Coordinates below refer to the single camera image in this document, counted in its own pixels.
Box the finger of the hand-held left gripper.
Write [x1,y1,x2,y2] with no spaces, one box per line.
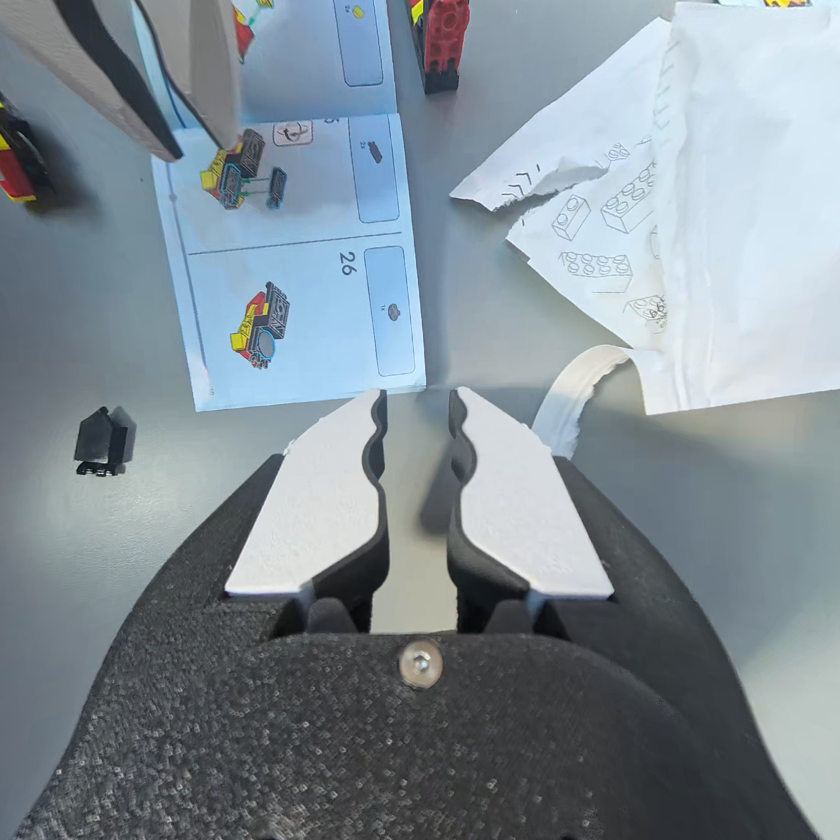
[0,0,185,162]
[134,0,244,149]

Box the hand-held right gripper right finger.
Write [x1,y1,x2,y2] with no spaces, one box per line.
[448,387,616,619]

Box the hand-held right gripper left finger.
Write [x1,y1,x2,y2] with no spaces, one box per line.
[224,389,391,619]

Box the light blue instruction booklet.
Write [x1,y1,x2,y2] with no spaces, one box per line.
[131,0,427,413]

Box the red yellow black brick assembly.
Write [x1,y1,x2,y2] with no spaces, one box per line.
[0,92,55,203]

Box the small black brick piece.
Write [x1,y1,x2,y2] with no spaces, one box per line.
[73,406,137,476]

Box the torn white paper bag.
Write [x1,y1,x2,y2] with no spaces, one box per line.
[449,0,840,460]

